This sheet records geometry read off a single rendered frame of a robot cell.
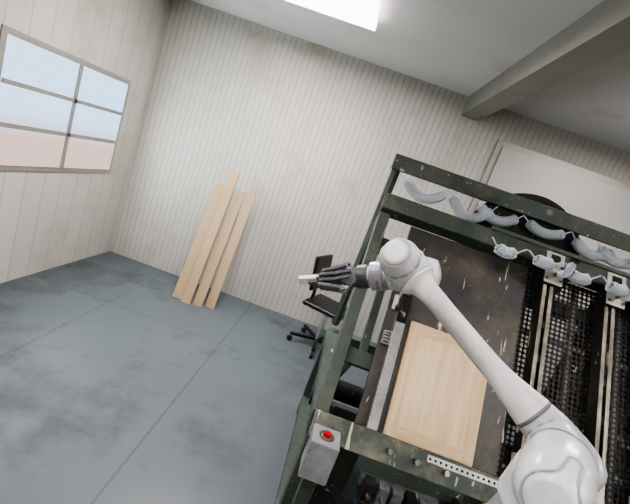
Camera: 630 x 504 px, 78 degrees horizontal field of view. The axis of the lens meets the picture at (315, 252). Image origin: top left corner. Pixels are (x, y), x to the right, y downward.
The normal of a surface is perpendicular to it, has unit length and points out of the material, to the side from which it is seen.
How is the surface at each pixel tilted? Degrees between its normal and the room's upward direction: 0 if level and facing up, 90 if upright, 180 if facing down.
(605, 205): 90
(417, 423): 57
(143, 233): 90
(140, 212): 90
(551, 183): 90
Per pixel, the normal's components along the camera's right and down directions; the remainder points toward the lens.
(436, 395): 0.09, -0.35
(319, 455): -0.11, 0.18
